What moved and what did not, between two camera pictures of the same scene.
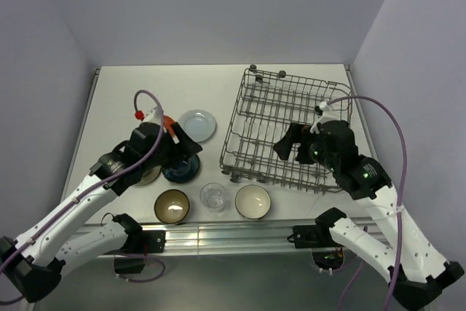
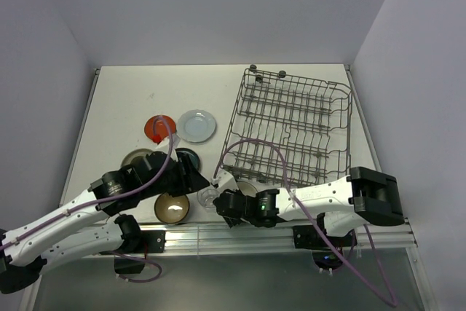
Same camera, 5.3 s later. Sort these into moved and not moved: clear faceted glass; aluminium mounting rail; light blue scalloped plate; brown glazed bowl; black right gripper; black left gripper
Moved: black right gripper; black left gripper
Not moved: clear faceted glass; aluminium mounting rail; brown glazed bowl; light blue scalloped plate
